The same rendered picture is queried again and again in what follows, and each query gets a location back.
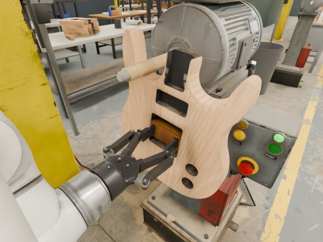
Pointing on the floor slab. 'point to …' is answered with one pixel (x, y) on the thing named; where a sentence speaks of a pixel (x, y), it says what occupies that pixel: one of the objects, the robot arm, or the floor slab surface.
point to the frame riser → (154, 224)
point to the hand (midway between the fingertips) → (163, 136)
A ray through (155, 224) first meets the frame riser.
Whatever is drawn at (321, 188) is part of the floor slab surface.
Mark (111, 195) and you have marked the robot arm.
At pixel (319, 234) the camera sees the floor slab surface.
